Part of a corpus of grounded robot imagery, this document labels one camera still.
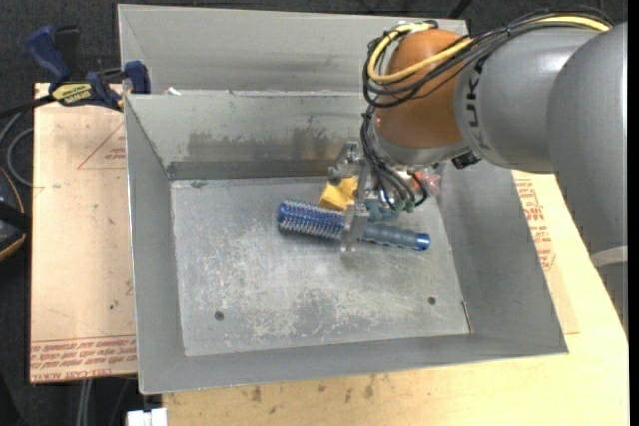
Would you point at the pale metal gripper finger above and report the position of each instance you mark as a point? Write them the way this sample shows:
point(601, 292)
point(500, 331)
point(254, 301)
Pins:
point(357, 222)
point(347, 162)

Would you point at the yellow block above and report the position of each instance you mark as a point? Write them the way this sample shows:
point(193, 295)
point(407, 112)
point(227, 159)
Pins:
point(337, 194)

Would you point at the blue round hair brush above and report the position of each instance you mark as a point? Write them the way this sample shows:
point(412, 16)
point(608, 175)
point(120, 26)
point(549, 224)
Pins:
point(309, 218)

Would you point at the grey metal bin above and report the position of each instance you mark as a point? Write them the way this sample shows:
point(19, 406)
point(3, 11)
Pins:
point(299, 294)

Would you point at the brown cardboard board, red print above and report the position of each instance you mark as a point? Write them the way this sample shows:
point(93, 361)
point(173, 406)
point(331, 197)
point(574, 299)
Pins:
point(80, 239)

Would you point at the black cylinder on white bracket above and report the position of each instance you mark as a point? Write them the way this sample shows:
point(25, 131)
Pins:
point(464, 159)

